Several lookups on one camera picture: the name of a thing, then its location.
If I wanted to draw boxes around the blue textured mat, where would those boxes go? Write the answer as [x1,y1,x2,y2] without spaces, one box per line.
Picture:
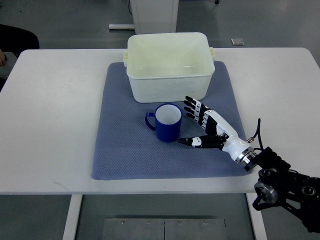
[91,62,247,180]

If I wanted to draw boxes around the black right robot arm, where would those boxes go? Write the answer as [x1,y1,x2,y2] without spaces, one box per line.
[243,118,320,233]

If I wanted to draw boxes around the blue mug white inside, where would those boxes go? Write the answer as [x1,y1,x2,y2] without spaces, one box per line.
[144,103,183,143]

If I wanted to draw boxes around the left white table leg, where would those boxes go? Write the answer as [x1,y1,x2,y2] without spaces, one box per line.
[62,194,83,240]

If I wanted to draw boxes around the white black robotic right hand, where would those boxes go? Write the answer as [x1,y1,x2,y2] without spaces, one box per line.
[178,96,256,166]

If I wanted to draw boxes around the white cabinet pedestal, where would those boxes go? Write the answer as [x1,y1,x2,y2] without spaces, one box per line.
[108,0,180,35]

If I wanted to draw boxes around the black chair at left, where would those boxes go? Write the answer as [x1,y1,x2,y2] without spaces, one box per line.
[0,24,40,58]

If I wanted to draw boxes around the small grey floor socket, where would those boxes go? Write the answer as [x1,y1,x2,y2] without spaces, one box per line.
[230,37,245,46]

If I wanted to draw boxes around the white table leg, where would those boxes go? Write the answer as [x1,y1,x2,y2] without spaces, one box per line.
[245,193,267,240]
[62,194,83,240]

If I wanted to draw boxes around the grey metal floor plate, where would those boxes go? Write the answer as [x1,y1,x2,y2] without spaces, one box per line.
[102,218,227,240]

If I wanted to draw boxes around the right white table leg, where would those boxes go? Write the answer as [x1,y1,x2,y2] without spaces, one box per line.
[245,193,267,240]

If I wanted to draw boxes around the cream plastic box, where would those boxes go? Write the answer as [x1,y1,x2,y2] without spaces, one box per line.
[123,32,215,103]

